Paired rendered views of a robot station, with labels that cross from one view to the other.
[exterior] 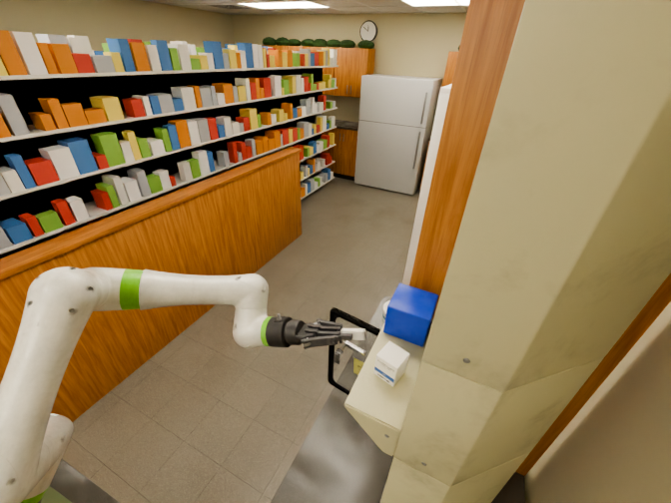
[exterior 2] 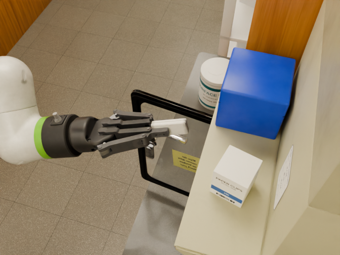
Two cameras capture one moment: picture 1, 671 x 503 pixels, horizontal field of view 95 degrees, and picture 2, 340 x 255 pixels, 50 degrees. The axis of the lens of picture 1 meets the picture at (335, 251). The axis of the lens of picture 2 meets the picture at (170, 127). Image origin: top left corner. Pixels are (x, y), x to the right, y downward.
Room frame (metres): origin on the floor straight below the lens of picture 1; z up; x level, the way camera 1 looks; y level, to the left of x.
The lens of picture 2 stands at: (0.18, 0.00, 2.00)
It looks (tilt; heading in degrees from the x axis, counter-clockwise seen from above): 54 degrees down; 352
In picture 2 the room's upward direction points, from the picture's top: straight up
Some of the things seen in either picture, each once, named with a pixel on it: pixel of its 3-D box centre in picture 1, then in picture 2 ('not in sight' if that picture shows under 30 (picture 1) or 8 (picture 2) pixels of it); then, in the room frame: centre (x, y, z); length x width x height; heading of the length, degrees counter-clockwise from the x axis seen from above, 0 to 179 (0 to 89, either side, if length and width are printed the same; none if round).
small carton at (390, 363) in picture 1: (390, 363); (235, 176); (0.42, -0.13, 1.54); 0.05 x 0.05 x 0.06; 50
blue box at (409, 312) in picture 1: (410, 313); (254, 93); (0.56, -0.19, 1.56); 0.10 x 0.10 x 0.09; 65
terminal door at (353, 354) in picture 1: (365, 367); (189, 159); (0.67, -0.12, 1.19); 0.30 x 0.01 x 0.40; 58
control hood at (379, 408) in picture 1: (392, 369); (234, 174); (0.46, -0.15, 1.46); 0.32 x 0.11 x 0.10; 155
